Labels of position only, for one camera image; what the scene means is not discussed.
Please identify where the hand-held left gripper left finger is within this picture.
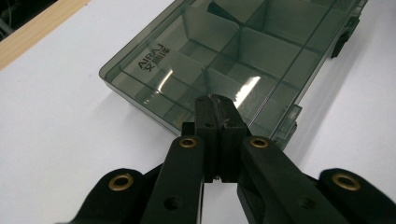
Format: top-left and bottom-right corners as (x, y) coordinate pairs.
(139, 94), (219, 224)

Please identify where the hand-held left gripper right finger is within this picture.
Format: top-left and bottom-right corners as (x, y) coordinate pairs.
(215, 94), (347, 224)

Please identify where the grey transparent compartment box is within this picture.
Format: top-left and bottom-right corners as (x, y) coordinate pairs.
(98, 0), (369, 151)

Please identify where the white table mat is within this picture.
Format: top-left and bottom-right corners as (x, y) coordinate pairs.
(0, 0), (396, 224)

